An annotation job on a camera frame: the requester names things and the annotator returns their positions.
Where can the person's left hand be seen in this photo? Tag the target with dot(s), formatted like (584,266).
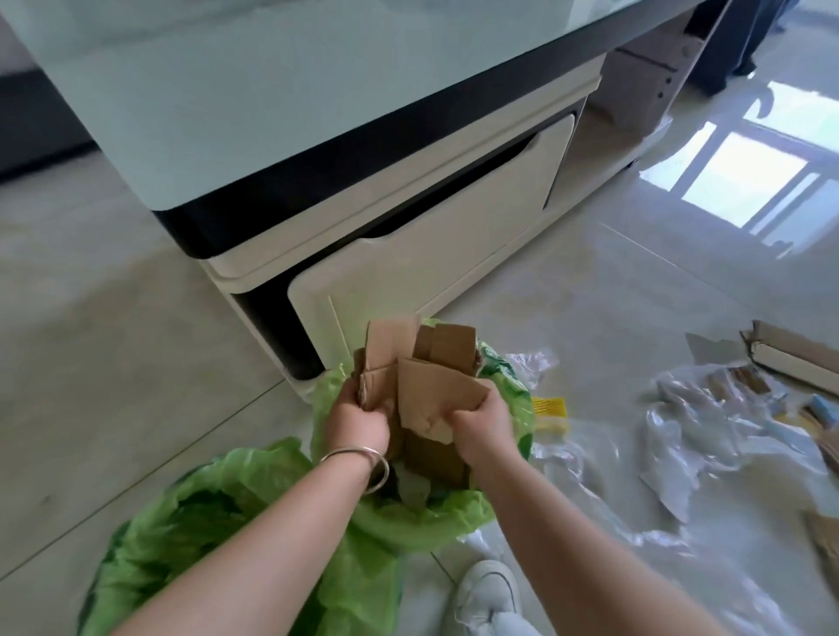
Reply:
(354,429)

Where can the person's right hand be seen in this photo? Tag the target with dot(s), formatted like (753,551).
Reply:
(488,429)

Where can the person's right fingers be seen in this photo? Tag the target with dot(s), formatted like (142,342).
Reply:
(466,419)

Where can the person's left fingers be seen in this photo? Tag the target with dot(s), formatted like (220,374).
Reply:
(367,403)

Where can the brown cardboard sheet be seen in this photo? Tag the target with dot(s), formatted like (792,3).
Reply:
(436,393)

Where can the brown cardboard piece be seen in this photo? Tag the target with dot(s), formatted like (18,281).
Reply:
(383,357)

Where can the person's right forearm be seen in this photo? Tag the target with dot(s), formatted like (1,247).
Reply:
(577,557)

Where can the person's left forearm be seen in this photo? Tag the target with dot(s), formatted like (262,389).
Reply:
(262,557)

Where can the bin with green bag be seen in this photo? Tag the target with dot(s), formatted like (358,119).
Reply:
(511,399)

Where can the torn cardboard scrap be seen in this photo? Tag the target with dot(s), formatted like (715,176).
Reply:
(436,458)

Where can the corrugated brown cardboard flap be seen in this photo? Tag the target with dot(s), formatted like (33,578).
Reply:
(449,350)

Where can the yellow packet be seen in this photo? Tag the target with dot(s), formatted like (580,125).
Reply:
(549,414)

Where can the white sneaker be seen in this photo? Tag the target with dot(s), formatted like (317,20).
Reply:
(488,596)

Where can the white table drawer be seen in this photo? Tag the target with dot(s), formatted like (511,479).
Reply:
(459,223)

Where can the loose green plastic bag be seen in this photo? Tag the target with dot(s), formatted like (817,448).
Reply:
(196,524)

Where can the clear crumpled plastic wrap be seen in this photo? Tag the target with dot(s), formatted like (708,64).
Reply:
(681,498)

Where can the white coffee table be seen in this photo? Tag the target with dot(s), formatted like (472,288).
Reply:
(295,131)

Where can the long white cardboard box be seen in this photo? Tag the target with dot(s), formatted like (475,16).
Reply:
(796,357)

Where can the blue paper item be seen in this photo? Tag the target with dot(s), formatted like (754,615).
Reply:
(822,411)

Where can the beige cardboard box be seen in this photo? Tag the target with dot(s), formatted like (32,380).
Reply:
(649,82)

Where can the dark low furniture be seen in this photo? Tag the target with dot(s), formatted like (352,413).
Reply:
(39,124)

